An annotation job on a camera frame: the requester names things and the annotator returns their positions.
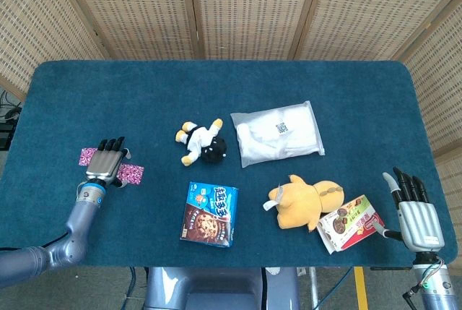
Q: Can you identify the silver and black left robot hand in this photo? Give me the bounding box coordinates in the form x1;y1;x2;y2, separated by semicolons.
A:
84;136;131;190

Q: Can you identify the silver and black right robot hand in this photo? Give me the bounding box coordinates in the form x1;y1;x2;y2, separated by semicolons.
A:
373;167;445;252

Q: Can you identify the pink patterned square card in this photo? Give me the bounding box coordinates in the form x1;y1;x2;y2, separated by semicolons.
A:
78;147;99;167
117;163;145;185

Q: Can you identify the red and white snack box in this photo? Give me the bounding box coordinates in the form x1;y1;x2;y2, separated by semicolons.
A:
317;194;385;255

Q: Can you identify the black equipment box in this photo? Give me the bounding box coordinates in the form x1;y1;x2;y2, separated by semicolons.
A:
0;121;17;152

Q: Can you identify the black-headed white-robed plush doll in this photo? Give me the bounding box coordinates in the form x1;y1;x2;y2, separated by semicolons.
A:
175;118;227;167

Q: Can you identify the blue chocolate cookie box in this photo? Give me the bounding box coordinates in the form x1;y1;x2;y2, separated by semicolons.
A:
179;181;240;249

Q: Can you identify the yellow plush animal toy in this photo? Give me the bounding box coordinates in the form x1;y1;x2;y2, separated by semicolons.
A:
262;174;346;232

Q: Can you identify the metal table leg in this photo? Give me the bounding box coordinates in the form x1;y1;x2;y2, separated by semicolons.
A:
308;267;321;310

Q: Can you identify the white clothing in plastic bag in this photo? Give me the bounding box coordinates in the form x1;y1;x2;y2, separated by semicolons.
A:
230;100;326;169

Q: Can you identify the blue-grey robot torso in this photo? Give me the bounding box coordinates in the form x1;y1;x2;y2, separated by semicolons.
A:
144;267;300;310

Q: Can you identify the woven wooden folding screen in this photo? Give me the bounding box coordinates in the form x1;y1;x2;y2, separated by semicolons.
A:
0;0;462;238

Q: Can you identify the blue cable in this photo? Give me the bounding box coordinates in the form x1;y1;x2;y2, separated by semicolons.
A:
317;267;354;307
124;267;137;310

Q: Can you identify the dark cable bundle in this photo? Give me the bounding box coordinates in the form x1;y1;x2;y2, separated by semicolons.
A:
0;89;22;121

